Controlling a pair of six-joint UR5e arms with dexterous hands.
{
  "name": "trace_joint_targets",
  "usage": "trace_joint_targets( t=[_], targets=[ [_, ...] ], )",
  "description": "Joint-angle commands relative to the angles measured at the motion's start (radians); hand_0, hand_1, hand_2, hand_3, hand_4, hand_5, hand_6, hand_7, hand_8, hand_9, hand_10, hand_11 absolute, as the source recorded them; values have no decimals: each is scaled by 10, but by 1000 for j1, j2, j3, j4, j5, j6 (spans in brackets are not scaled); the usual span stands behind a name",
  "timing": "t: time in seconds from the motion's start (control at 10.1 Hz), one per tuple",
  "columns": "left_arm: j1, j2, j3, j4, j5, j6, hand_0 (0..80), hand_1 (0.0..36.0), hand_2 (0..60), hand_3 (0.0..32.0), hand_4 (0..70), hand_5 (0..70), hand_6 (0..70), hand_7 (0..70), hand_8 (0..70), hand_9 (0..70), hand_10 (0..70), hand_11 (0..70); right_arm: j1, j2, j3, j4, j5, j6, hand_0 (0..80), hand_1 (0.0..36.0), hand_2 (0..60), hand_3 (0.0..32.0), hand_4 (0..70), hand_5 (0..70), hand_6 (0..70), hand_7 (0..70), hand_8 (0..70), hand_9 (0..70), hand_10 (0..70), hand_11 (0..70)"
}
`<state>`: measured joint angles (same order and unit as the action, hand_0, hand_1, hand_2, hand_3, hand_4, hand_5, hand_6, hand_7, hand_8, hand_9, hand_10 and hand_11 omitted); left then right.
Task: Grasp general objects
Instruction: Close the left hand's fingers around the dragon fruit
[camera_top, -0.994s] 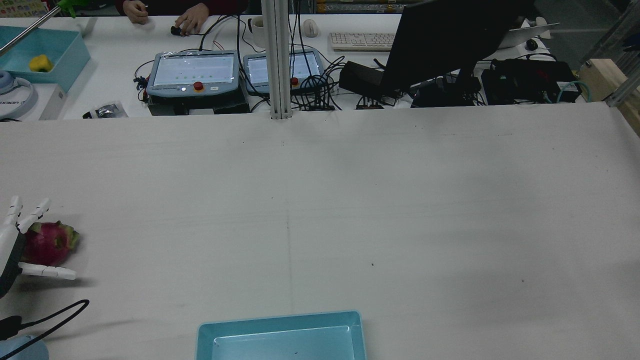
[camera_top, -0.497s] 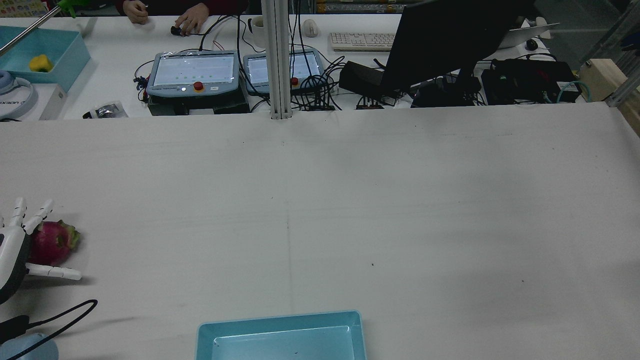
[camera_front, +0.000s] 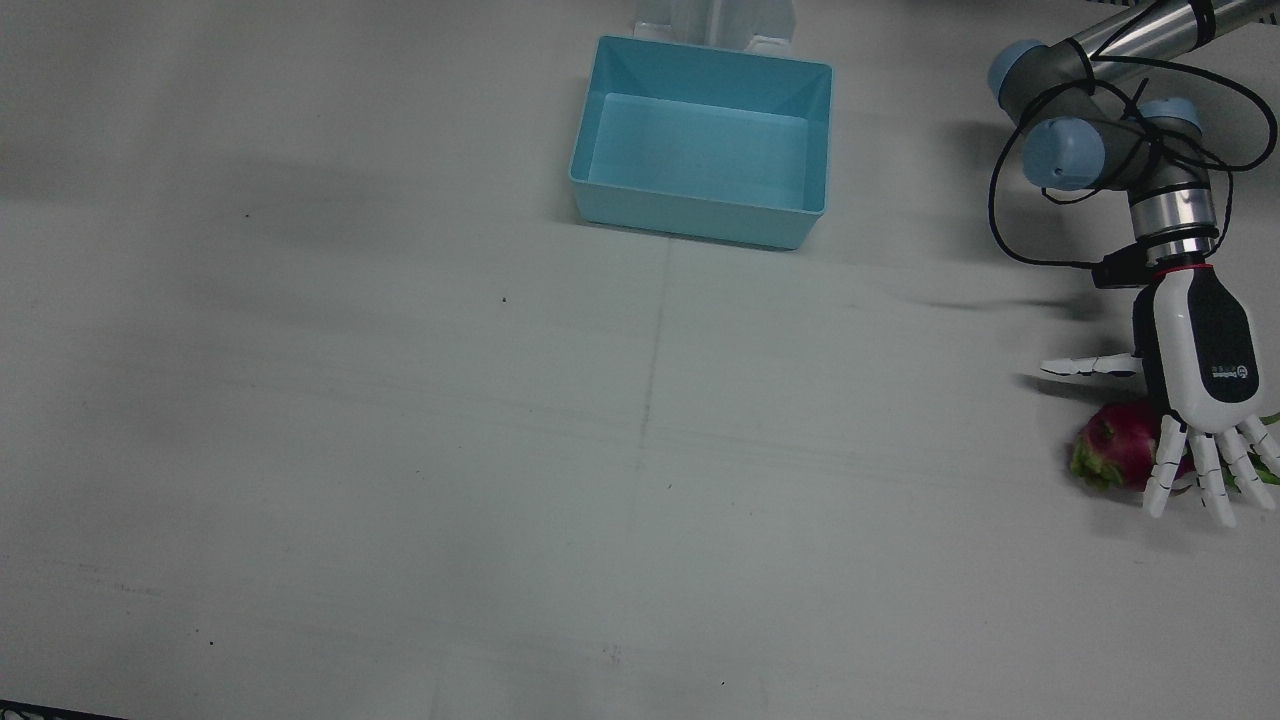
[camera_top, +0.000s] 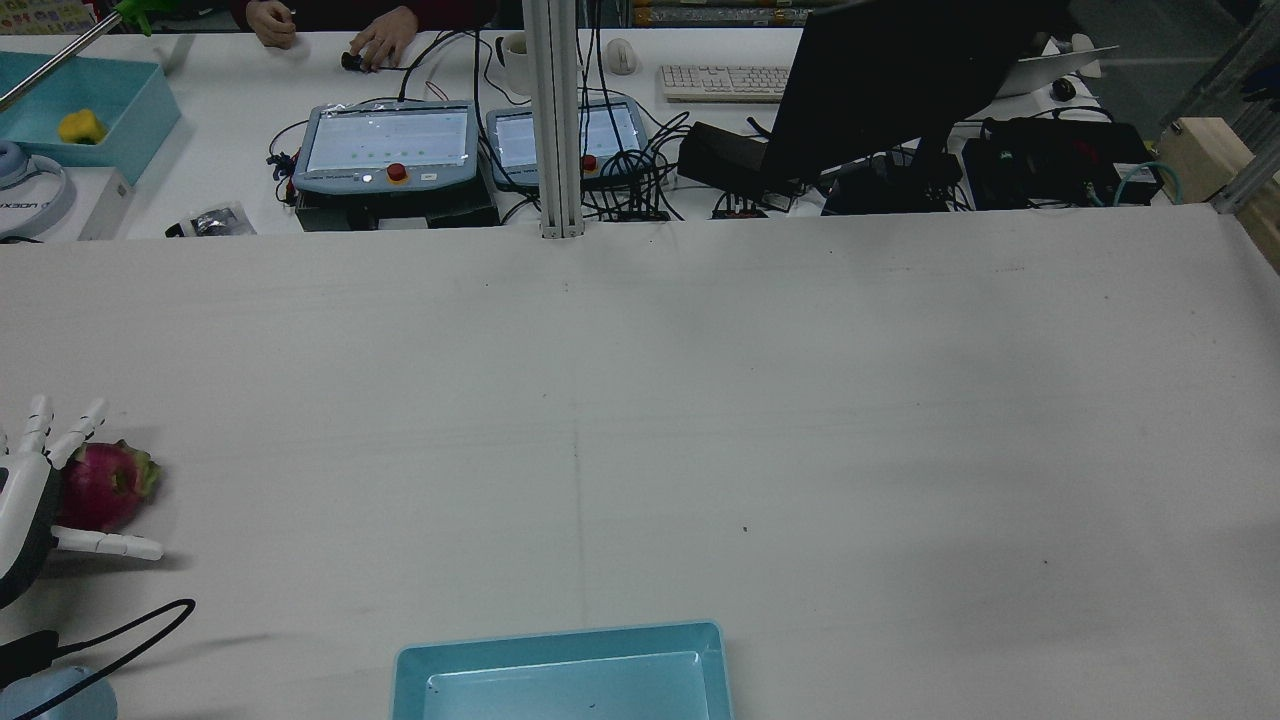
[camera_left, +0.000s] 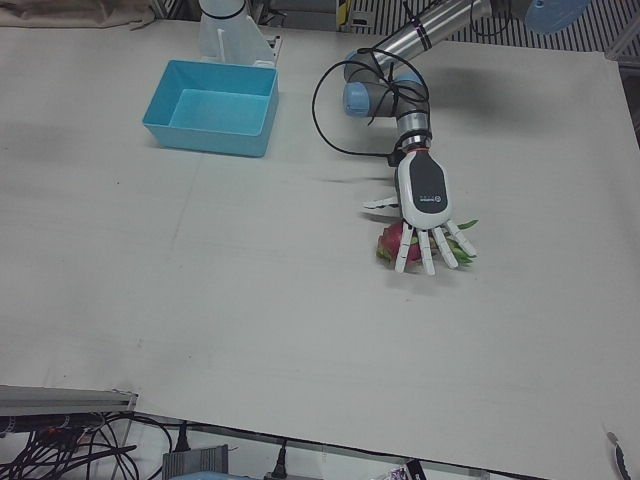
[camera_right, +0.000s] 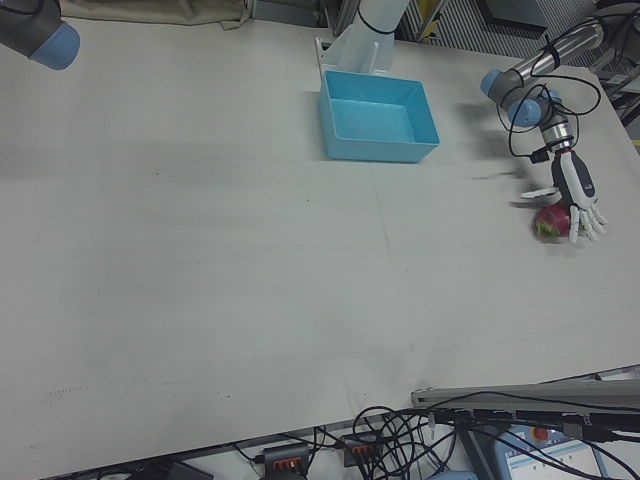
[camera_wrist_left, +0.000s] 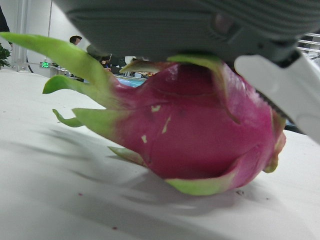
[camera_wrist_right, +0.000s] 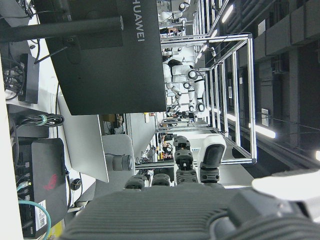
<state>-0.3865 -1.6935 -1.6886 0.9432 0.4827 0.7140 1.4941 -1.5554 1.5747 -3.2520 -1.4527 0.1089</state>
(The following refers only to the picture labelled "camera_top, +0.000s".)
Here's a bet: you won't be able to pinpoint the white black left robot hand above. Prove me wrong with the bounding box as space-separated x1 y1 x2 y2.
0 395 166 611

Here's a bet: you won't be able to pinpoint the person left hand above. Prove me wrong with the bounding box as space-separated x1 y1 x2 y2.
349 7 420 74

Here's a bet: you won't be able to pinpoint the person right hand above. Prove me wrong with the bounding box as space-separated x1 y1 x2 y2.
245 0 299 50

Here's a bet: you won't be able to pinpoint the pink dragon fruit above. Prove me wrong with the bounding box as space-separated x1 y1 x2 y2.
55 439 164 535

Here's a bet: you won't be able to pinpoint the person left forearm dark sleeve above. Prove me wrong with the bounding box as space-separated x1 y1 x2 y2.
395 0 499 32

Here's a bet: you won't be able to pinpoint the grey teach pendant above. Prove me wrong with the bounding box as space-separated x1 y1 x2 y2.
486 96 650 190
292 99 480 197

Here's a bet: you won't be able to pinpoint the white mug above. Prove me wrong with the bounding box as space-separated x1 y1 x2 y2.
496 31 537 97

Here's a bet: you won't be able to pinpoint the teal storage bin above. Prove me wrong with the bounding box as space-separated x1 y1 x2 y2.
0 49 184 187

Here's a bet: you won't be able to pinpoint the clear plastic bag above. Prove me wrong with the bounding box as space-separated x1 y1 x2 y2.
164 202 258 240

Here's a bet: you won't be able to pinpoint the metal rod green grabber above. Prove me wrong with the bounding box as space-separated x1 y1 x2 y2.
0 0 173 112

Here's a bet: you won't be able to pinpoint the yellow toy pepper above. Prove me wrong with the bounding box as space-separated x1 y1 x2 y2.
57 107 108 147

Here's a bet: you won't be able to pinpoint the colourful sticker sheet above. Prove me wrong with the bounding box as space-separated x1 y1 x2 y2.
0 0 102 37

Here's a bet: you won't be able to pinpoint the white cardboard box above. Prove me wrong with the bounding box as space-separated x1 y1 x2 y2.
0 166 135 242

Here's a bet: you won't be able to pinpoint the light blue headphones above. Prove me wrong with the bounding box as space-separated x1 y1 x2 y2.
0 139 77 242

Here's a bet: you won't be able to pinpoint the white keyboard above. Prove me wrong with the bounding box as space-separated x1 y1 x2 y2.
659 64 792 105

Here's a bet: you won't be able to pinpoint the black flat device box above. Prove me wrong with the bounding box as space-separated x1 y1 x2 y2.
677 121 802 197

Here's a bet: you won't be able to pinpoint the black Huawei monitor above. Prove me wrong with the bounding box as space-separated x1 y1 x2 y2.
764 0 1072 217

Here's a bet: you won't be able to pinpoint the light blue plastic bin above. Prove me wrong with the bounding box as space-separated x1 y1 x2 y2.
391 620 735 720

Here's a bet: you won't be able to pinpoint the black computer box red logo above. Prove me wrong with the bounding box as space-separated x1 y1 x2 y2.
964 117 1162 210

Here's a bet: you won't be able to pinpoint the wooden block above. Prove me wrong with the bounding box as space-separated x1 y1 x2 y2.
1164 117 1254 205

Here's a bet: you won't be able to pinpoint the aluminium extrusion beam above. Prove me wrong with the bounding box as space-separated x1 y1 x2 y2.
1208 128 1280 217

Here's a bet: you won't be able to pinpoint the aluminium vertical post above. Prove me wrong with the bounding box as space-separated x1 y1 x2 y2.
521 0 587 240

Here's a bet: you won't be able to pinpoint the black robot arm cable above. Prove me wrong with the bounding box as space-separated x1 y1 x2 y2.
0 597 197 720

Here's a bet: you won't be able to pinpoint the black cable tangle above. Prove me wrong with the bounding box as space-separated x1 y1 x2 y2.
580 108 693 223

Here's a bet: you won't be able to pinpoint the teal network cable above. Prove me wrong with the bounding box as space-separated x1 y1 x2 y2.
1112 161 1184 207

